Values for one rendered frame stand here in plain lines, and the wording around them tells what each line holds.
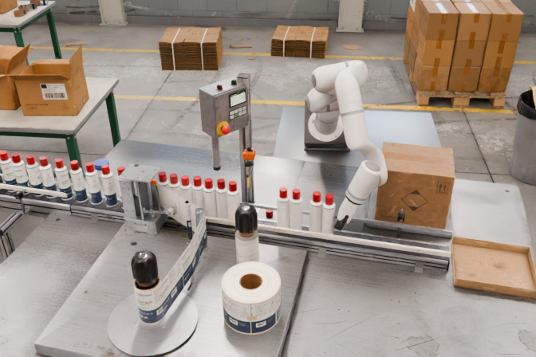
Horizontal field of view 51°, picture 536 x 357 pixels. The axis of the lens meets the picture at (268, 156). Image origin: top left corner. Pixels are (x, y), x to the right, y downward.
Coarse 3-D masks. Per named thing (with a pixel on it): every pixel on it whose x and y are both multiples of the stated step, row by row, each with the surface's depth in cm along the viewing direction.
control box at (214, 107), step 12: (216, 84) 219; (228, 84) 219; (240, 84) 219; (204, 96) 215; (216, 96) 212; (228, 96) 216; (204, 108) 219; (216, 108) 214; (228, 108) 218; (204, 120) 222; (216, 120) 216; (228, 120) 220; (240, 120) 225; (216, 132) 219
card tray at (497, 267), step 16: (464, 240) 232; (480, 240) 230; (464, 256) 227; (480, 256) 227; (496, 256) 227; (512, 256) 227; (528, 256) 226; (464, 272) 219; (480, 272) 219; (496, 272) 219; (512, 272) 219; (528, 272) 219; (480, 288) 211; (496, 288) 209; (512, 288) 208; (528, 288) 206
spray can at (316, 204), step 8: (320, 192) 224; (312, 200) 225; (320, 200) 224; (312, 208) 225; (320, 208) 224; (312, 216) 227; (320, 216) 226; (312, 224) 229; (320, 224) 229; (320, 232) 231
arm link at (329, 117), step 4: (336, 100) 261; (332, 104) 262; (336, 104) 262; (332, 108) 264; (336, 108) 264; (324, 112) 277; (328, 112) 276; (332, 112) 275; (336, 112) 274; (320, 116) 279; (324, 116) 277; (328, 116) 276; (332, 116) 276; (336, 116) 275; (320, 120) 283; (324, 120) 280; (328, 120) 279; (332, 120) 279
